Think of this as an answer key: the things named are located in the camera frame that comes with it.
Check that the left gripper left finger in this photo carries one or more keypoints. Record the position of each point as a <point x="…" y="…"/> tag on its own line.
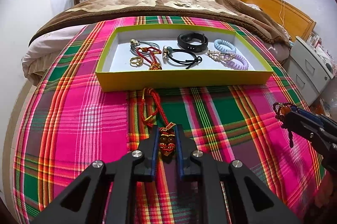
<point x="105" y="192"/>

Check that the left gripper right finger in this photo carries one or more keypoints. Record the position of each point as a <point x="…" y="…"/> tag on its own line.
<point x="230" y="192"/>

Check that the red cord owl pendant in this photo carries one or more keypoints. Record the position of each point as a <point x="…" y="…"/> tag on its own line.
<point x="152" y="113"/>

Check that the beaded hair clip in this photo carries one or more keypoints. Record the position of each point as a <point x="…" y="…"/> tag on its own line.
<point x="218" y="56"/>

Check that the black hair tie green bead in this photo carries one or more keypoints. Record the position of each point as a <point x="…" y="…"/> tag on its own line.
<point x="181" y="57"/>

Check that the black fitness band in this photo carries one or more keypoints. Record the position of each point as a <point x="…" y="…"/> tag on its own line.
<point x="193" y="42"/>

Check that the grey hair tie pearl flower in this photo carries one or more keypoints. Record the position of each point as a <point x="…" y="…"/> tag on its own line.
<point x="134" y="44"/>

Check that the grey bedside cabinet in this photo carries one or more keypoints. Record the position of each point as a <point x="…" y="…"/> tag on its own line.
<point x="307" y="70"/>

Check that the pink plaid cloth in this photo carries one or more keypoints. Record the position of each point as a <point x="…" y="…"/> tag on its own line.
<point x="69" y="123"/>

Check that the orange wooden headboard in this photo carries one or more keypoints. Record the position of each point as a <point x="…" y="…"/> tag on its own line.
<point x="294" y="21"/>

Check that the green shallow cardboard box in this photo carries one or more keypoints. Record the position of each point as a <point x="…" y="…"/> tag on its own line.
<point x="115" y="73"/>

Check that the brown fleece blanket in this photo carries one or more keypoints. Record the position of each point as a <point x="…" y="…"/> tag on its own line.
<point x="230" y="11"/>

